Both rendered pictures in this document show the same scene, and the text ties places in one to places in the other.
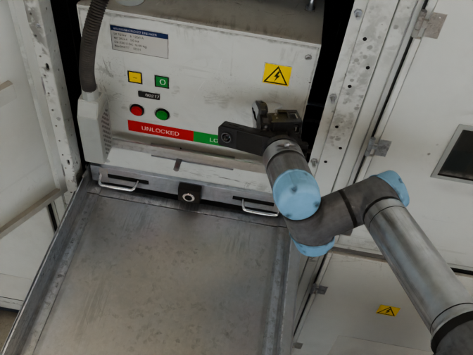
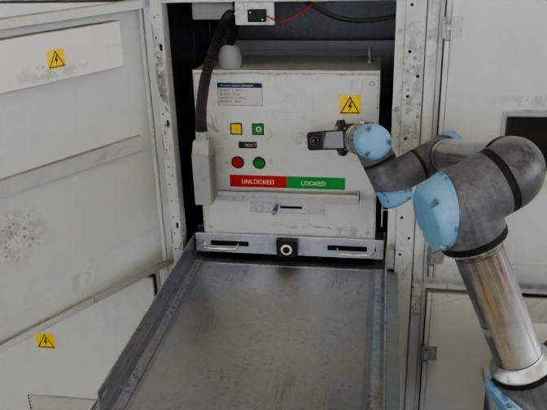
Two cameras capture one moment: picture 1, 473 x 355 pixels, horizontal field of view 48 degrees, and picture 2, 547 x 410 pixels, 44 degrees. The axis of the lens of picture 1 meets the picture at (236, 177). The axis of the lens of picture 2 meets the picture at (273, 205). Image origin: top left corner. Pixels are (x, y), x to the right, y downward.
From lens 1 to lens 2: 0.88 m
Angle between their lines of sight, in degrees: 27
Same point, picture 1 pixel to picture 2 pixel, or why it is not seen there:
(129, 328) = (241, 334)
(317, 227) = (395, 172)
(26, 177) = (141, 237)
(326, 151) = not seen: hidden behind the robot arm
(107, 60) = (214, 116)
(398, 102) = (448, 100)
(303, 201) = (377, 138)
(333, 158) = not seen: hidden behind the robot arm
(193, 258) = (296, 293)
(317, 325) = not seen: outside the picture
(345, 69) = (400, 81)
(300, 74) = (369, 100)
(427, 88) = (466, 82)
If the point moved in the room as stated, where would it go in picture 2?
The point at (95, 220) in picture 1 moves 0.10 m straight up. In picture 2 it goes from (201, 276) to (199, 243)
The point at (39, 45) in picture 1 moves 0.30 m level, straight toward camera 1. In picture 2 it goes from (163, 103) to (190, 134)
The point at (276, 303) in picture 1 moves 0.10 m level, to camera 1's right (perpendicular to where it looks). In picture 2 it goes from (378, 313) to (420, 314)
